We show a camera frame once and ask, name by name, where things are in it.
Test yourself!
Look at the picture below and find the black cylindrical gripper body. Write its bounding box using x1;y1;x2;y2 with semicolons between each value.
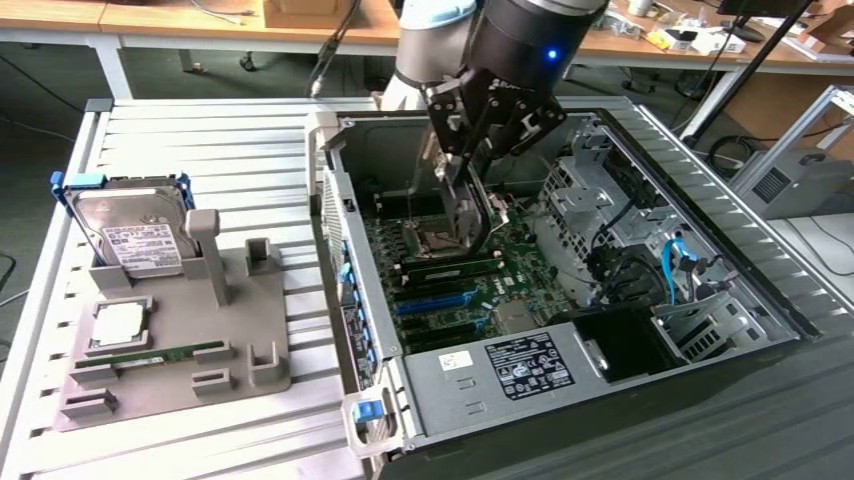
463;0;612;119

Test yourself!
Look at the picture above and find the grey PC case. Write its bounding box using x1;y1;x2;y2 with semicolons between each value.
303;104;854;480

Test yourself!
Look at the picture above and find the wooden desk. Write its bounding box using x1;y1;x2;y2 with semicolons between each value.
0;0;401;101
565;0;854;131

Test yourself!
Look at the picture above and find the perforated metal disk bay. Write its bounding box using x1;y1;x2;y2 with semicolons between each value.
536;152;619;239

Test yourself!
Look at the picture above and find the white device box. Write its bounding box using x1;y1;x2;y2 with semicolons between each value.
650;27;747;55

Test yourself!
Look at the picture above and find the CPU socket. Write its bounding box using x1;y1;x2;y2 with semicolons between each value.
397;218;469;262

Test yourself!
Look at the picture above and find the cardboard box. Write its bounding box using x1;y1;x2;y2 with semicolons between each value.
263;0;401;30

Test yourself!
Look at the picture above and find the black monitor stand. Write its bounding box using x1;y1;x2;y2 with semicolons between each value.
716;0;767;44

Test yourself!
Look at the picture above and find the green motherboard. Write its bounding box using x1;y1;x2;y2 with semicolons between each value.
359;199;581;356

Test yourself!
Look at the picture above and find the RAM stick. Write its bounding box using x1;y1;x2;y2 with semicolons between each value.
401;262;507;291
82;344;225;369

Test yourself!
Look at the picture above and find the black tripod pole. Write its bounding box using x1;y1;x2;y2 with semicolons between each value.
678;0;819;146

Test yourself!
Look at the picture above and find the long black expansion slot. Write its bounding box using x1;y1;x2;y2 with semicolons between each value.
405;334;481;352
403;323;476;340
392;285;468;301

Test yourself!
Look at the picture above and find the blue expansion slot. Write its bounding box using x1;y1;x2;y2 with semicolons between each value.
395;294;469;315

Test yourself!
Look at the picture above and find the silver chipset heat sink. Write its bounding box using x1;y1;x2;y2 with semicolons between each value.
493;301;543;335

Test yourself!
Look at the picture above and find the grey control box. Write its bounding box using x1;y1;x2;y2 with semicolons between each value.
728;144;854;221

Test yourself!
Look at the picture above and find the slotted metal disk bay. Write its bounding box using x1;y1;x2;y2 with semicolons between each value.
647;291;767;365

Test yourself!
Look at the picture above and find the hard disk in blue caddy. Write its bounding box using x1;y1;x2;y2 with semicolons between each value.
49;169;196;279

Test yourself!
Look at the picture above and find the grey parts rack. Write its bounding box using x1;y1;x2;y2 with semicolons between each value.
50;208;295;434

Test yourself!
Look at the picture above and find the grey power supply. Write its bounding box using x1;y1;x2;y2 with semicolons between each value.
399;322;606;441

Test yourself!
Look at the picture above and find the silver CPU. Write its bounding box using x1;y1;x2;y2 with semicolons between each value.
89;302;149;349

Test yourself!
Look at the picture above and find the black hanging cable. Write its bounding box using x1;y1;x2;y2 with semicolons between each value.
304;0;365;99

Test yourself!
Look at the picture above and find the coiled black cable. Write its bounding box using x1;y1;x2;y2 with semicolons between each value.
706;134;755;174

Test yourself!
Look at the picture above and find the thick black cable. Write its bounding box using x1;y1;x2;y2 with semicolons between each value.
584;142;668;304

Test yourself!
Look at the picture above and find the blue wire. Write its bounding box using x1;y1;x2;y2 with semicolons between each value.
662;233;703;307

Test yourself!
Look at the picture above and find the thin black wire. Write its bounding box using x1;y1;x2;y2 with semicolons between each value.
691;253;740;302

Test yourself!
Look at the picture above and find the aluminium profile frame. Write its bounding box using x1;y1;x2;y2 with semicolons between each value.
803;83;854;151

